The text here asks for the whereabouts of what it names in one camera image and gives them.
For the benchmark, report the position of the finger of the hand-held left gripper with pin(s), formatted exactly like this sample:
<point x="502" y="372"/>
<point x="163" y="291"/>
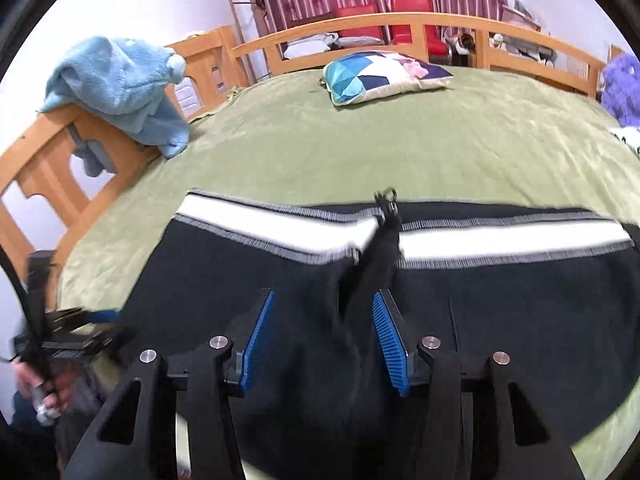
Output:
<point x="105" y="315"/>
<point x="116" y="339"/>

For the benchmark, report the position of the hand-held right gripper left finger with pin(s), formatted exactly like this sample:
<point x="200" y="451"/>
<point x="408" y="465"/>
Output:
<point x="257" y="340"/>

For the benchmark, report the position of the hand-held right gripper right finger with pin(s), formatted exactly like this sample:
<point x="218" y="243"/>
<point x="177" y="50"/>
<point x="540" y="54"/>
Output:
<point x="392" y="345"/>

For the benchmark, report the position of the black pants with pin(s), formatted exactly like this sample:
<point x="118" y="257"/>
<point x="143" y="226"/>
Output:
<point x="500" y="310"/>

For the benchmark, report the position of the person's left hand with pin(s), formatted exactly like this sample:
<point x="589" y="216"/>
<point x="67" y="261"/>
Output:
<point x="62" y="392"/>

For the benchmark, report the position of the person's grey clothing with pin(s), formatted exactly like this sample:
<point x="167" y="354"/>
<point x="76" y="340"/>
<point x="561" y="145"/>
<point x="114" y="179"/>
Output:
<point x="80" y="410"/>

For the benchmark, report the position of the green fleece blanket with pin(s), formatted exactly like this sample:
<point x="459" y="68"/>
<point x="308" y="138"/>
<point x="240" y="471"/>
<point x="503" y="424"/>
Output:
<point x="350" y="150"/>

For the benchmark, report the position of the light blue fleece robe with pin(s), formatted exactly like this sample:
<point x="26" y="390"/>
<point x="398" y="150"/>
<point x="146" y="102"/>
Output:
<point x="120" y="85"/>

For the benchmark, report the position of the geometric patterned pillow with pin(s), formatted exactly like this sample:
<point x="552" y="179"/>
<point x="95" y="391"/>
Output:
<point x="380" y="77"/>

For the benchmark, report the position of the wooden stand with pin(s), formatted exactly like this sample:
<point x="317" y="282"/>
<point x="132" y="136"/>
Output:
<point x="247" y="35"/>

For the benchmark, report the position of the white floral pillow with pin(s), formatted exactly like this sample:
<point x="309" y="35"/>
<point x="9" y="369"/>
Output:
<point x="627" y="140"/>

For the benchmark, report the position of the red chair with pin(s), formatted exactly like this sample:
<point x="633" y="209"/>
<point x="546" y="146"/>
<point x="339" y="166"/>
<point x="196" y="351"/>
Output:
<point x="357" y="19"/>
<point x="412" y="15"/>

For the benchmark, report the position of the purple plush toy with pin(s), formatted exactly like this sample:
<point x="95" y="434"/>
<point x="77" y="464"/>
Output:
<point x="622" y="90"/>

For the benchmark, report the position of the wooden bed frame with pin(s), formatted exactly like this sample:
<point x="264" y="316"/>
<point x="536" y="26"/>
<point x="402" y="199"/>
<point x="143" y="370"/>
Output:
<point x="40" y="150"/>

